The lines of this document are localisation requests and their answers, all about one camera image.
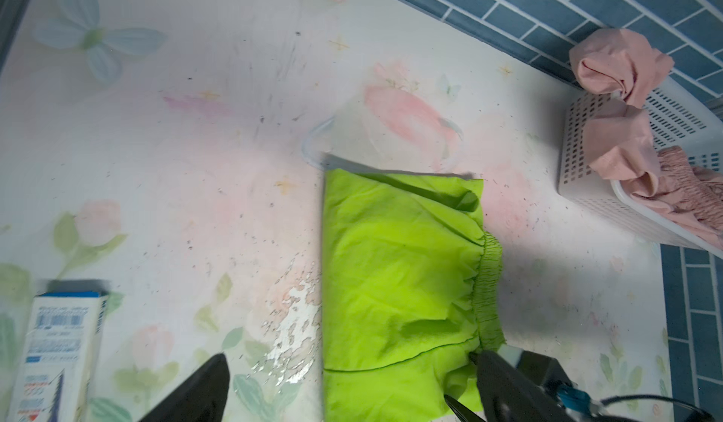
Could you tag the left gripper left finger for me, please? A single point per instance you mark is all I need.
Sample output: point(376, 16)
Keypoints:
point(201, 397)

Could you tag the blue white card label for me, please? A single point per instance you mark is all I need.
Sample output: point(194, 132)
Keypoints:
point(58, 357)

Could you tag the white plastic laundry basket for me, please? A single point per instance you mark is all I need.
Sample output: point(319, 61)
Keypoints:
point(677, 119)

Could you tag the pink shorts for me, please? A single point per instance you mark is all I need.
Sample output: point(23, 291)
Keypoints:
point(618, 140)

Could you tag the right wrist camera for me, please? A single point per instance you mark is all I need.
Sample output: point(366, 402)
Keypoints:
point(547, 373)

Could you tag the lime green shorts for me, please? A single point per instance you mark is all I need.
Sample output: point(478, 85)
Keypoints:
point(409, 290)

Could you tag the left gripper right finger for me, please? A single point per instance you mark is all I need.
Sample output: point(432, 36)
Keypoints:
point(506, 395)

